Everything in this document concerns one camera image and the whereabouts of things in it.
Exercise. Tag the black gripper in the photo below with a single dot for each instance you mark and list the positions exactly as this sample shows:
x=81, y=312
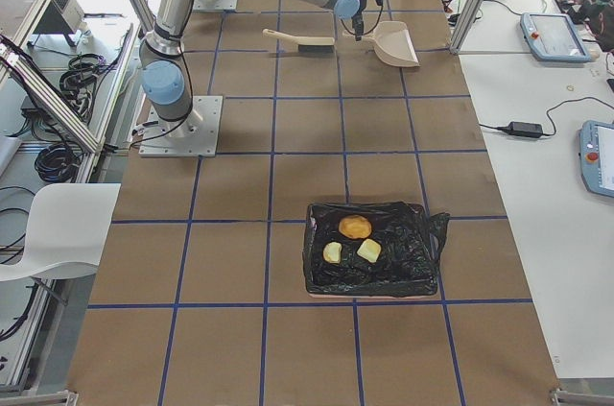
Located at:
x=357, y=22

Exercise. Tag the beige plastic dustpan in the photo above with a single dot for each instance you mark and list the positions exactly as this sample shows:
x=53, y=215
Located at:
x=391, y=42

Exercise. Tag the beige hand brush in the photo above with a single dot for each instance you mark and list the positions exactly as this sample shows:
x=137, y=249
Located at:
x=305, y=44

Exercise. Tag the round brown bread roll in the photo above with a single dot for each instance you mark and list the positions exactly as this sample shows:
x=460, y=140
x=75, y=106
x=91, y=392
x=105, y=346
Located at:
x=355, y=227

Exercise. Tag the orange bread chunk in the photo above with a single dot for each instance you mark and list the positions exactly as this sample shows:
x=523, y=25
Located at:
x=369, y=250

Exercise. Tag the pale yellow bread piece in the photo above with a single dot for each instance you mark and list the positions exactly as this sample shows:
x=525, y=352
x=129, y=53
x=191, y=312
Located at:
x=332, y=253

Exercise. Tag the pink bin with black bag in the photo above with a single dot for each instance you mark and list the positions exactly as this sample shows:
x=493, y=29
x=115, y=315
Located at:
x=408, y=266

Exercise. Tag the black power brick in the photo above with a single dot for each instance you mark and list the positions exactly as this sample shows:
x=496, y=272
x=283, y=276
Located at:
x=525, y=129

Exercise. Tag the blue teach pendant far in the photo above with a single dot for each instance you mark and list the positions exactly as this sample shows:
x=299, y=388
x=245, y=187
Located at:
x=553, y=37

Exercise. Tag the blue teach pendant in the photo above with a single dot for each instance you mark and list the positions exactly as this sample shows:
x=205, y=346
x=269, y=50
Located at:
x=553, y=37
x=596, y=157

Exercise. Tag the blue teach pendant near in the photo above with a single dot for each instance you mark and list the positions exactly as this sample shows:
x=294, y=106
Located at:
x=596, y=157

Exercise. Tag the white plastic chair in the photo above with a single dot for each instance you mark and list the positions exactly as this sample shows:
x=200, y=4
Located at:
x=66, y=231

